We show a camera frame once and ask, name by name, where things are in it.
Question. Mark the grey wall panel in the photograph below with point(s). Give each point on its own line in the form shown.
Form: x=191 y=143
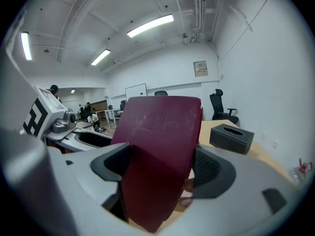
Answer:
x=200 y=68

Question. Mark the whiteboard on stand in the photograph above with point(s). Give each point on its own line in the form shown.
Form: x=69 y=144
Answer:
x=135 y=92

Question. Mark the white desk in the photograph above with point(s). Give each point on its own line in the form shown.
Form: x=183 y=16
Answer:
x=108 y=111

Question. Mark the black tissue box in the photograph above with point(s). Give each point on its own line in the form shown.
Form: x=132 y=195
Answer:
x=231 y=139

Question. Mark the ceiling sensor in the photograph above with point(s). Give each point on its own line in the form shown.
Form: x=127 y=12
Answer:
x=184 y=35

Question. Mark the maroon book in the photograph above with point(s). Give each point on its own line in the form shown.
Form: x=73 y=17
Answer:
x=157 y=131

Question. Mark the person's right hand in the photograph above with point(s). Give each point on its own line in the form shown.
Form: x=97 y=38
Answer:
x=187 y=190

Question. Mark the black office chair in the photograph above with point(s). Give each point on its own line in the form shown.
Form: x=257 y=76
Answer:
x=161 y=93
x=217 y=104
x=122 y=105

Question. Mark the clear water bottle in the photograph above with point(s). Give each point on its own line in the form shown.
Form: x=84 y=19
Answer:
x=299 y=174

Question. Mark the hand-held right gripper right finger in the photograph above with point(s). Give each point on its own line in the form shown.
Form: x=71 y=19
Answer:
x=253 y=178

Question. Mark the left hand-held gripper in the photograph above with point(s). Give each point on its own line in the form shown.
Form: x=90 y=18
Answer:
x=39 y=117

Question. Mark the long ceiling light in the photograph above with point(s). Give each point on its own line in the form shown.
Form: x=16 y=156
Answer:
x=101 y=57
x=26 y=45
x=150 y=25

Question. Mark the light wooden table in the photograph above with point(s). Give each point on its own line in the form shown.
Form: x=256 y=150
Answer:
x=265 y=154

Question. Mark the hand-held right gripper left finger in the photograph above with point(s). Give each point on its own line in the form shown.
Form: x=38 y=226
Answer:
x=86 y=171

